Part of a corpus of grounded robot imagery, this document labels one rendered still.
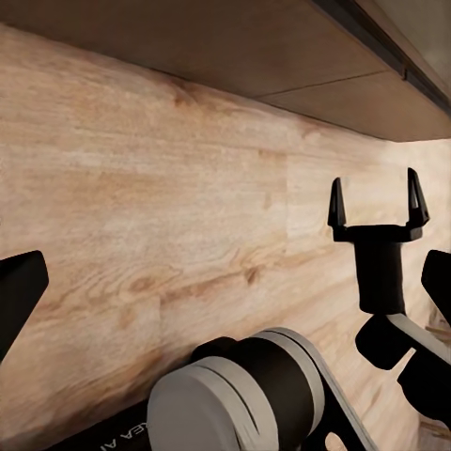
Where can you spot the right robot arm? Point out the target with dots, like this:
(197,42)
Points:
(390,334)

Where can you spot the cabinet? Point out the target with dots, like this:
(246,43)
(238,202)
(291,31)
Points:
(381,67)

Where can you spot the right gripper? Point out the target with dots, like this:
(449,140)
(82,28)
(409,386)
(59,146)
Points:
(378,247)

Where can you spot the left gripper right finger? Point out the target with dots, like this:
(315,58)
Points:
(436,278)

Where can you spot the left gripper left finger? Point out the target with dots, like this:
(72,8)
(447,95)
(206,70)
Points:
(23,279)

